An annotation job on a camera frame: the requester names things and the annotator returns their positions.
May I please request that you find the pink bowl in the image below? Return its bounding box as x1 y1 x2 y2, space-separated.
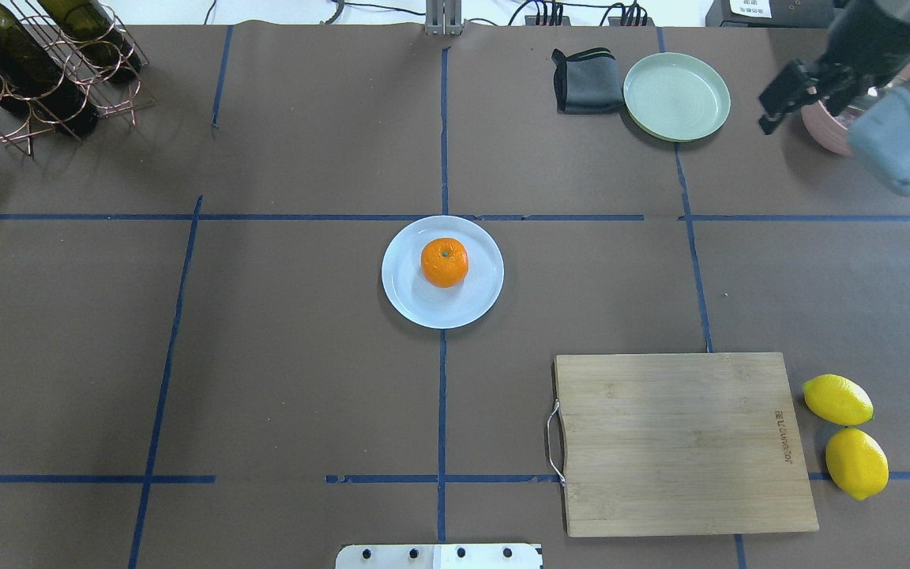
801 62 910 157

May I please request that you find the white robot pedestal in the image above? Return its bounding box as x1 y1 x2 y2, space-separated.
333 543 544 568

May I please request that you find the light green plate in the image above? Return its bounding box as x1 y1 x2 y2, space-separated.
622 53 731 143

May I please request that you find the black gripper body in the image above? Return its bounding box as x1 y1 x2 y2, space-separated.
807 62 871 115

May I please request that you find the dark grey folded cloth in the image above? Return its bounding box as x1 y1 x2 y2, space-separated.
551 47 625 115

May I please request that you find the yellow lemon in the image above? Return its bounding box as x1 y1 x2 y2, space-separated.
824 428 889 501
802 374 874 428

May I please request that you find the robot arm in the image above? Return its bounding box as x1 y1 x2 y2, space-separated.
758 1 910 197

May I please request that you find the wooden cutting board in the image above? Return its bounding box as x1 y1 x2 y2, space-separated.
553 352 819 539

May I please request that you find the copper wire bottle rack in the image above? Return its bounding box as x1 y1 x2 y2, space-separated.
0 1 156 155

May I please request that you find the orange fruit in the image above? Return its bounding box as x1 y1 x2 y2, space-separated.
420 237 470 288

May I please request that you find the light blue plate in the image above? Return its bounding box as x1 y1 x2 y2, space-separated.
382 216 505 329

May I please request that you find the aluminium frame post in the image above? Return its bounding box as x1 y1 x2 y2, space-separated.
425 0 464 36

